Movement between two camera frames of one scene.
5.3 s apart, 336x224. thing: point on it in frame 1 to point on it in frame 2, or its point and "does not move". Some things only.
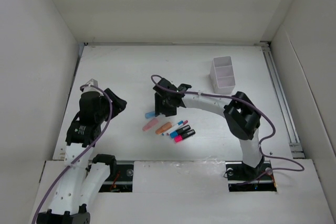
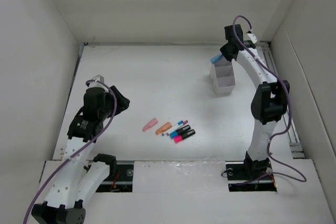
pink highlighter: [151, 124] does not move
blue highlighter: [150, 115] to [216, 58]
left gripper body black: [103, 114] does not move
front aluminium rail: [122, 173] does not move
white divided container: [222, 75] does not move
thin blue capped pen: [179, 124] does not move
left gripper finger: [116, 102] to [118, 94]
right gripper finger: [159, 104] to [224, 50]
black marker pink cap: [179, 138] does not move
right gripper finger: [169, 110] to [229, 56]
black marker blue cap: [180, 131] does not move
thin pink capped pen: [185, 122] does not move
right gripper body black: [166, 99] to [225, 51]
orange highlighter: [164, 127] does not move
